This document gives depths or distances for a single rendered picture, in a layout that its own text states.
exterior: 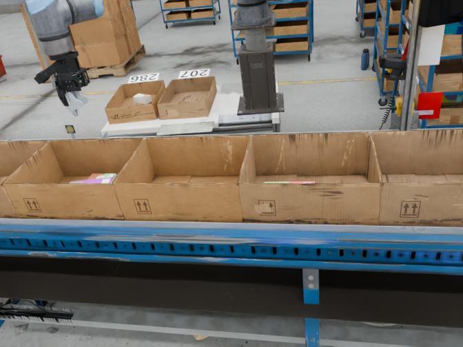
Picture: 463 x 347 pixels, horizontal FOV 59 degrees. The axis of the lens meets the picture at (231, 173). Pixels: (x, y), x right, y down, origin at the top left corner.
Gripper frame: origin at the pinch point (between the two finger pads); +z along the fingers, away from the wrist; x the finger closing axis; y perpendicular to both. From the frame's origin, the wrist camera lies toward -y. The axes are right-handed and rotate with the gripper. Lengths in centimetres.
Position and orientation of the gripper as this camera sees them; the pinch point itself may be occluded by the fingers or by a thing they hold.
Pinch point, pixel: (74, 112)
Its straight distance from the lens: 149.5
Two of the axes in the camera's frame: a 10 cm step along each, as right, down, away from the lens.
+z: 1.1, 8.4, 5.3
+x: 1.2, -5.4, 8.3
